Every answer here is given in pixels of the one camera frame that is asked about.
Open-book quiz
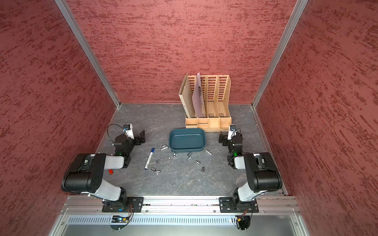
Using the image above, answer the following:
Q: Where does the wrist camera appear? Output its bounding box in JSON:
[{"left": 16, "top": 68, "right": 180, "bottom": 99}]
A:
[
  {"left": 123, "top": 124, "right": 134, "bottom": 139},
  {"left": 227, "top": 124, "right": 237, "bottom": 140}
]

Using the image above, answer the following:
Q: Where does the pale pink paper sheet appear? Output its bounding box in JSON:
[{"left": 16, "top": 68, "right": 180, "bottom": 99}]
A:
[{"left": 192, "top": 73, "right": 205, "bottom": 118}]

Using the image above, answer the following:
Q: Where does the corner aluminium post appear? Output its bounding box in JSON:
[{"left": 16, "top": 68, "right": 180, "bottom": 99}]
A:
[
  {"left": 55, "top": 0, "right": 122, "bottom": 109},
  {"left": 252, "top": 0, "right": 308, "bottom": 110}
]

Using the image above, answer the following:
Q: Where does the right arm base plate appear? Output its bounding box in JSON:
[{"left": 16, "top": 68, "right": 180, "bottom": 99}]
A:
[{"left": 219, "top": 197, "right": 259, "bottom": 213}]

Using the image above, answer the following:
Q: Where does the teal plastic storage box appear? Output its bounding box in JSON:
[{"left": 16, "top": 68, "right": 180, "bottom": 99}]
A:
[{"left": 169, "top": 128, "right": 206, "bottom": 153}]

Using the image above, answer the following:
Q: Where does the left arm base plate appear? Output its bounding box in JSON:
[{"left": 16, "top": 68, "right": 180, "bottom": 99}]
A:
[{"left": 102, "top": 197, "right": 144, "bottom": 214}]

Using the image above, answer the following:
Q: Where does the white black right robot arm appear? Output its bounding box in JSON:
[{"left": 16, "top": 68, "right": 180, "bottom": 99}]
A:
[{"left": 219, "top": 131, "right": 283, "bottom": 212}]

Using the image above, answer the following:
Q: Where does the blue white marker pen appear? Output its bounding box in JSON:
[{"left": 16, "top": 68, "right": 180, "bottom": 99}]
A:
[{"left": 144, "top": 148, "right": 155, "bottom": 170}]

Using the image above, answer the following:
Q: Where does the wooden file organizer rack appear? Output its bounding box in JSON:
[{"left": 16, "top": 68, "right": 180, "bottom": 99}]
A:
[{"left": 179, "top": 74, "right": 232, "bottom": 132}]

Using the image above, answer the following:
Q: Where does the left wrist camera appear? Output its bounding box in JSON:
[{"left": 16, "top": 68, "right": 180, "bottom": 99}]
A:
[{"left": 123, "top": 124, "right": 134, "bottom": 139}]

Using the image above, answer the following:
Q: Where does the right corner aluminium post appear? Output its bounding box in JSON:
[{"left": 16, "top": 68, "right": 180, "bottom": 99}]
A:
[{"left": 252, "top": 0, "right": 308, "bottom": 110}]

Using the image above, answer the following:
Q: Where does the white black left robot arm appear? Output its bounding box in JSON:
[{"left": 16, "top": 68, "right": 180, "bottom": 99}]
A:
[{"left": 61, "top": 130, "right": 146, "bottom": 211}]

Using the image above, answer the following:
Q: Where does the left corner aluminium post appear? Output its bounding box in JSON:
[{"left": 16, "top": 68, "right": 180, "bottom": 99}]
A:
[{"left": 55, "top": 0, "right": 122, "bottom": 109}]

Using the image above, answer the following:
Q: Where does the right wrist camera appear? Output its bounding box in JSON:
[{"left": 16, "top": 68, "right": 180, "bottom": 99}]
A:
[{"left": 227, "top": 124, "right": 237, "bottom": 140}]

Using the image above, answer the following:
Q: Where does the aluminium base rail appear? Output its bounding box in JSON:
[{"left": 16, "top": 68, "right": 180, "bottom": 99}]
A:
[{"left": 60, "top": 195, "right": 302, "bottom": 215}]

